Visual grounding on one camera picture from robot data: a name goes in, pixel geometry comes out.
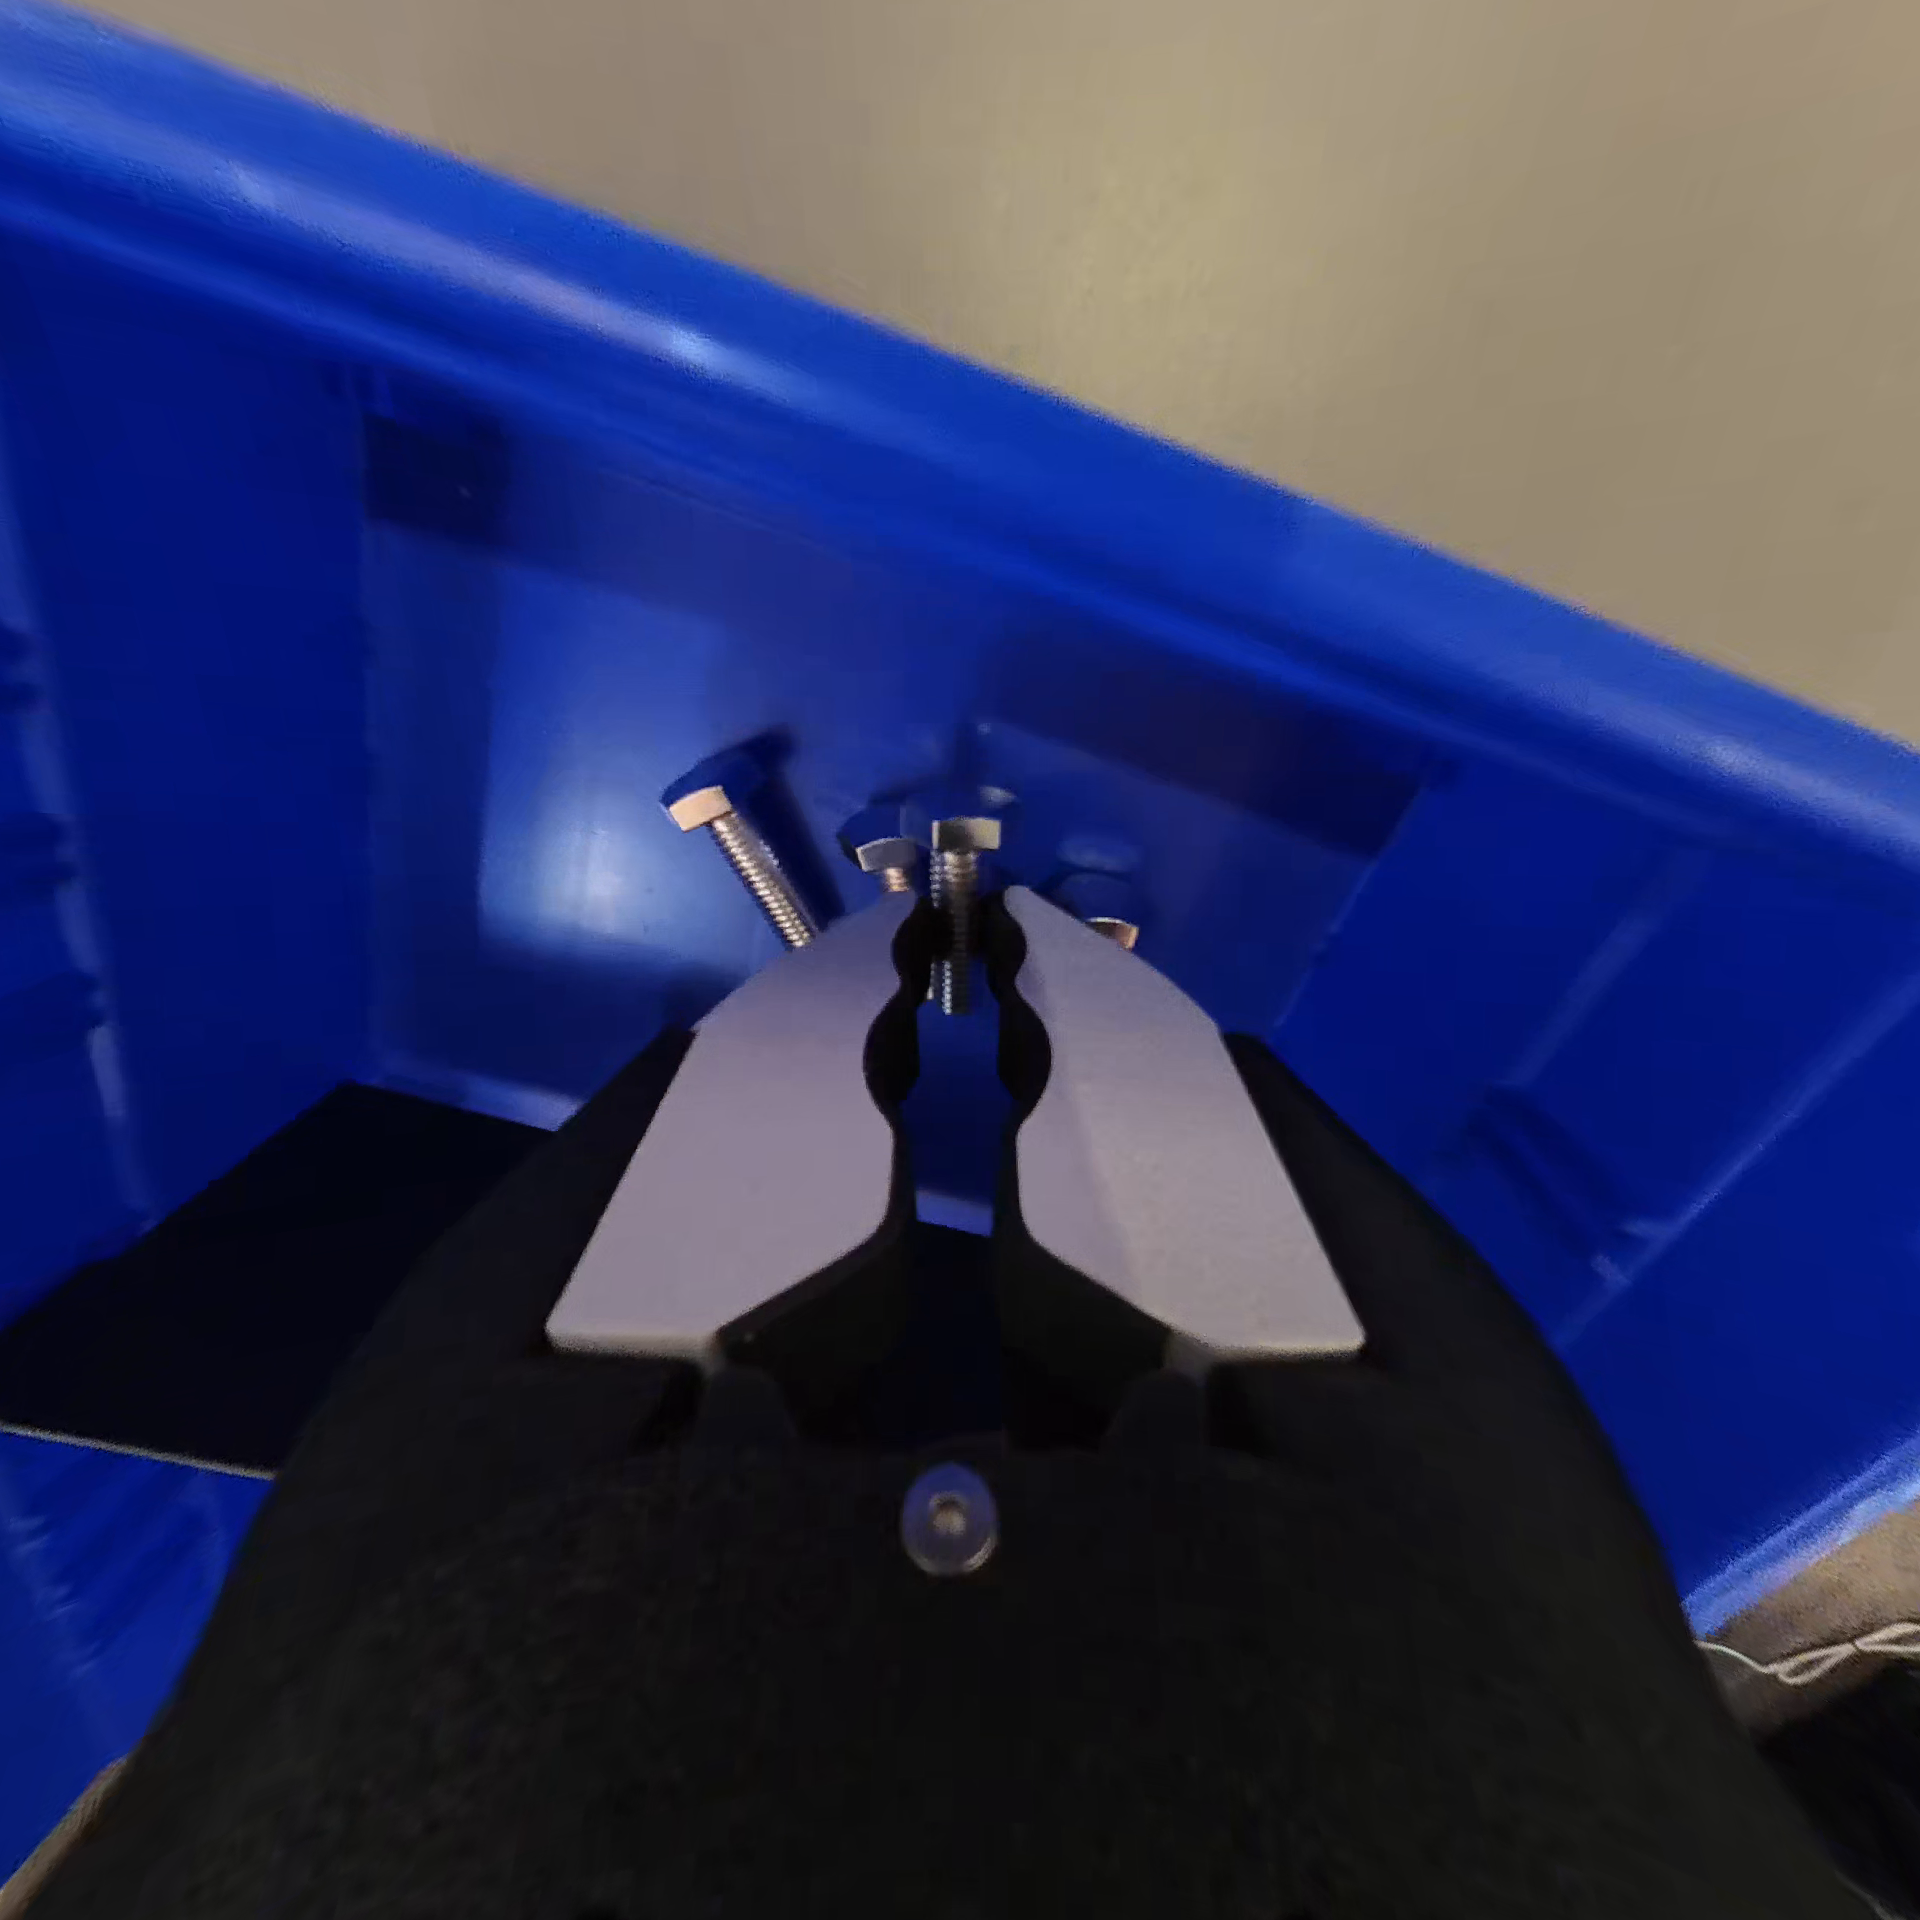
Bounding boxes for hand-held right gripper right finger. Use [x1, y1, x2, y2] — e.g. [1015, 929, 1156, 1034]
[989, 885, 1366, 1426]

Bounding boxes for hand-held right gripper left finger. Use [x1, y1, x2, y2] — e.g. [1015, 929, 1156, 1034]
[545, 897, 922, 1426]

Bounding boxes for blue plastic bin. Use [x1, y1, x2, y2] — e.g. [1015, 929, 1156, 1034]
[0, 0, 1920, 1840]

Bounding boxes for black bin divider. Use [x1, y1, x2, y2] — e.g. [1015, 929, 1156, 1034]
[0, 1078, 578, 1480]

